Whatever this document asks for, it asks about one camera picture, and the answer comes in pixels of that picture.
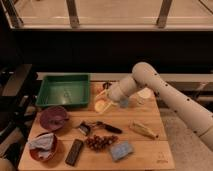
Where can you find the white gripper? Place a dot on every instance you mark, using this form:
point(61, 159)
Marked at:
point(119, 91)

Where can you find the yellow red apple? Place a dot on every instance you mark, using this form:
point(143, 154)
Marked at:
point(100, 106)

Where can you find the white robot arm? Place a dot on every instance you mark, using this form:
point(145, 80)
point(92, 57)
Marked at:
point(194, 115)

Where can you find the green plastic tray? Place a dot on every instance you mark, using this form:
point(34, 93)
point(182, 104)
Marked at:
point(64, 90)

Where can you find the blue plastic cup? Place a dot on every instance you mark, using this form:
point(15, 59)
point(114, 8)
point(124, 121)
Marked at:
point(124, 103)

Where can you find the white paper cup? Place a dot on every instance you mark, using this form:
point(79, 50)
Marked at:
point(143, 95)

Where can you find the bunch of dark grapes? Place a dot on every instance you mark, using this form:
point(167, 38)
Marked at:
point(98, 143)

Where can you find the blue sponge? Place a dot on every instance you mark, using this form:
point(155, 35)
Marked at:
point(121, 150)

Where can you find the dark purple bowl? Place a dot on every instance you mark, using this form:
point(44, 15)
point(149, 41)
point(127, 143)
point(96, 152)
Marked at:
point(53, 118)

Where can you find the black rectangular remote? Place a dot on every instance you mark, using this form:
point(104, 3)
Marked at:
point(74, 152)

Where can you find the grey blue cloth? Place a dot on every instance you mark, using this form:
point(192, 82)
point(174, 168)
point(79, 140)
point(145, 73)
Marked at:
point(43, 143)

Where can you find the brown bowl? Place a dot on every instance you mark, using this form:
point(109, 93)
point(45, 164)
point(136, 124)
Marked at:
point(34, 152)

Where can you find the black chair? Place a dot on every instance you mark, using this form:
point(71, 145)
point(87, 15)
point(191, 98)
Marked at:
point(16, 96)

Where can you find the black handled peeler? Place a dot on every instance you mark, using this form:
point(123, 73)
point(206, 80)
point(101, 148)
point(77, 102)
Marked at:
point(86, 127)

